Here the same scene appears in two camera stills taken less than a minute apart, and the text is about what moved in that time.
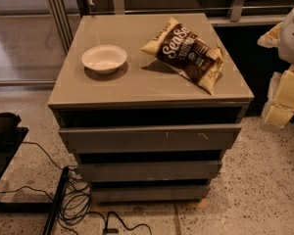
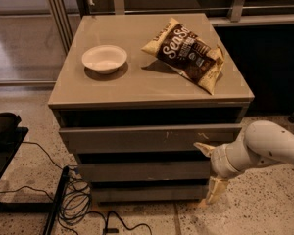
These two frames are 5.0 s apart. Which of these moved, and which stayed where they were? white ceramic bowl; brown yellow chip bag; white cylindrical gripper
Moved: white cylindrical gripper
Stayed: white ceramic bowl; brown yellow chip bag
